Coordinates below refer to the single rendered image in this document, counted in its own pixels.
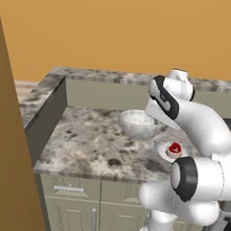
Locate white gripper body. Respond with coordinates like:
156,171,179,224
144,98,183,131

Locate white marbled bowl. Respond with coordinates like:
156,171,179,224
116,108,164,142

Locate white plate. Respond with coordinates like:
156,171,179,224
151,139,191,165

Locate red steak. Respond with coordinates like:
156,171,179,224
165,141,185,159

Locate beige drawer front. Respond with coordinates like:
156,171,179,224
38,173,103,203
100,179,145,207

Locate beige cupboard door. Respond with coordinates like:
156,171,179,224
41,196,102,231
98,201,150,231

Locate tall brown cabinet panel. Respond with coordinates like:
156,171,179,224
0,9,59,231

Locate silver drawer handle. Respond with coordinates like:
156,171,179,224
53,184,86,194

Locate silver cupboard door handle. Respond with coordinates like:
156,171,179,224
90,207,98,231

